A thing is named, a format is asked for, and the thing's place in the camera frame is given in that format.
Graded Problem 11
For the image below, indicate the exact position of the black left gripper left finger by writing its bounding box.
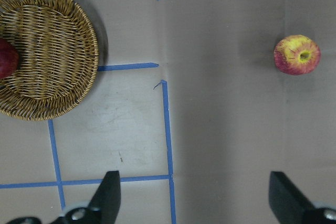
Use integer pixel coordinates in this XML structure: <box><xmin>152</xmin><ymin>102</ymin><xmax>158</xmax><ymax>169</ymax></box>
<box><xmin>5</xmin><ymin>170</ymin><xmax>121</xmax><ymax>224</ymax></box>

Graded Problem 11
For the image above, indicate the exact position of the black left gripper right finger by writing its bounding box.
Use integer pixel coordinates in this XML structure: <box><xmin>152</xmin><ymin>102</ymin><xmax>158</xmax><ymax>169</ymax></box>
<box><xmin>268</xmin><ymin>171</ymin><xmax>335</xmax><ymax>224</ymax></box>

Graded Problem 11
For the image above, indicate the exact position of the yellow red apple on table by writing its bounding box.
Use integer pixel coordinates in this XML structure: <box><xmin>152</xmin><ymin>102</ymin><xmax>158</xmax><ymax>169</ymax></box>
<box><xmin>274</xmin><ymin>35</ymin><xmax>321</xmax><ymax>76</ymax></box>

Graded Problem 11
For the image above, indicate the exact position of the wicker basket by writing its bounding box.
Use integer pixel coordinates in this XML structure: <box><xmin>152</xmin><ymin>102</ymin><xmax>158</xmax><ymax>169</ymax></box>
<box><xmin>1</xmin><ymin>0</ymin><xmax>99</xmax><ymax>121</ymax></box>

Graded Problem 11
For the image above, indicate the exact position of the dark red apple in basket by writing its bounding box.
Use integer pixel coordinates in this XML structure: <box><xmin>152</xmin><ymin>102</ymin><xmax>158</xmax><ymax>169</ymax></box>
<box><xmin>1</xmin><ymin>38</ymin><xmax>19</xmax><ymax>79</ymax></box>

